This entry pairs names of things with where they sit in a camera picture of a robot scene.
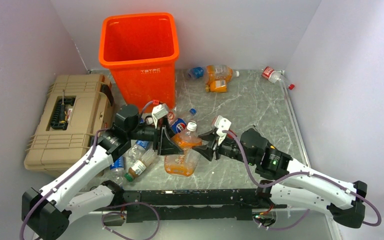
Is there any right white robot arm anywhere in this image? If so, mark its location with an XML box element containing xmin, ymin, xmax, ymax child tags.
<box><xmin>193</xmin><ymin>128</ymin><xmax>367</xmax><ymax>229</ymax></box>

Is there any pepsi bottle centre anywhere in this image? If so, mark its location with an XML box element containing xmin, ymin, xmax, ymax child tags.
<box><xmin>171</xmin><ymin>108</ymin><xmax>197</xmax><ymax>134</ymax></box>

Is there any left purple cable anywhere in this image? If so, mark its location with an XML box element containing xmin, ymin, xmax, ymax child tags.
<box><xmin>19</xmin><ymin>100</ymin><xmax>156</xmax><ymax>240</ymax></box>

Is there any red label bottle far corner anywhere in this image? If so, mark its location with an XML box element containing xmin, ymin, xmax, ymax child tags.
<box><xmin>261</xmin><ymin>66</ymin><xmax>295</xmax><ymax>90</ymax></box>

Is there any blue label water bottle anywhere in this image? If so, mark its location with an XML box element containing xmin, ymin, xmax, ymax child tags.
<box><xmin>126</xmin><ymin>140</ymin><xmax>150</xmax><ymax>160</ymax></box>
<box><xmin>107</xmin><ymin>156</ymin><xmax>125</xmax><ymax>186</ymax></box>

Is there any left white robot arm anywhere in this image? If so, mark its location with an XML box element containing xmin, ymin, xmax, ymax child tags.
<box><xmin>19</xmin><ymin>100</ymin><xmax>182</xmax><ymax>240</ymax></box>

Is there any red cap clear bottle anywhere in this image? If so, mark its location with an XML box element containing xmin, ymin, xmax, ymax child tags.
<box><xmin>166</xmin><ymin>111</ymin><xmax>177</xmax><ymax>125</ymax></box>

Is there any black base frame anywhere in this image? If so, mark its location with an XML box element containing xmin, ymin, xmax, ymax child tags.
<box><xmin>99</xmin><ymin>188</ymin><xmax>276</xmax><ymax>223</ymax></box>

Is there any brown tea bottle green cap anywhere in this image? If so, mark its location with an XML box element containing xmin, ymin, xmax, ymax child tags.
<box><xmin>124</xmin><ymin>149</ymin><xmax>158</xmax><ymax>182</ymax></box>

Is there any tan tool case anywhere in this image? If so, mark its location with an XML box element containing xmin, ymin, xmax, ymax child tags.
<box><xmin>23</xmin><ymin>74</ymin><xmax>116</xmax><ymax>177</ymax></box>

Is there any small orange bottle far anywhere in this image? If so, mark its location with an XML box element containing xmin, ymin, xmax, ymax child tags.
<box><xmin>205</xmin><ymin>80</ymin><xmax>228</xmax><ymax>93</ymax></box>

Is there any blue crushed bottle far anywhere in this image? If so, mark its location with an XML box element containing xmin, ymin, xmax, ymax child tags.
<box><xmin>186</xmin><ymin>66</ymin><xmax>205</xmax><ymax>80</ymax></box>

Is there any large orange juice bottle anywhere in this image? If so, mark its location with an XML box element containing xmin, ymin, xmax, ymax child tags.
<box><xmin>203</xmin><ymin>64</ymin><xmax>240</xmax><ymax>85</ymax></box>

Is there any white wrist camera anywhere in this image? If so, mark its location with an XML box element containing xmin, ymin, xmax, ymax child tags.
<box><xmin>151</xmin><ymin>103</ymin><xmax>169</xmax><ymax>126</ymax></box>
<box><xmin>211</xmin><ymin>115</ymin><xmax>232</xmax><ymax>146</ymax></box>

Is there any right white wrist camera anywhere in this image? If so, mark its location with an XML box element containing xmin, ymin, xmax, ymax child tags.
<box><xmin>211</xmin><ymin>115</ymin><xmax>232</xmax><ymax>146</ymax></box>

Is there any blue label water bottle middle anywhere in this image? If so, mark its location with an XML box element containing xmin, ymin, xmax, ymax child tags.
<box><xmin>126</xmin><ymin>140</ymin><xmax>150</xmax><ymax>160</ymax></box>

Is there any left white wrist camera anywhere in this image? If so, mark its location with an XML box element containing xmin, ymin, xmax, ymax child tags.
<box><xmin>151</xmin><ymin>103</ymin><xmax>169</xmax><ymax>126</ymax></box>

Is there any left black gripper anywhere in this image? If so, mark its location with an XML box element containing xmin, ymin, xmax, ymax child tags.
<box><xmin>127</xmin><ymin>115</ymin><xmax>184</xmax><ymax>155</ymax></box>

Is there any orange plastic bin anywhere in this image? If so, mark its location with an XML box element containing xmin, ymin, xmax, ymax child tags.
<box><xmin>98</xmin><ymin>12</ymin><xmax>180</xmax><ymax>109</ymax></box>

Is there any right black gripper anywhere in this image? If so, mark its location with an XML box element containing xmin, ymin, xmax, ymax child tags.
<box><xmin>192</xmin><ymin>129</ymin><xmax>256</xmax><ymax>166</ymax></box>

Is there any blue label water bottle left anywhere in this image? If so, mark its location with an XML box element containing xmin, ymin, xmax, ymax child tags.
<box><xmin>107</xmin><ymin>156</ymin><xmax>125</xmax><ymax>186</ymax></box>

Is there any wide orange label bottle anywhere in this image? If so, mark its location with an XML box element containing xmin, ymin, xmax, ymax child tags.
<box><xmin>164</xmin><ymin>121</ymin><xmax>203</xmax><ymax>177</ymax></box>

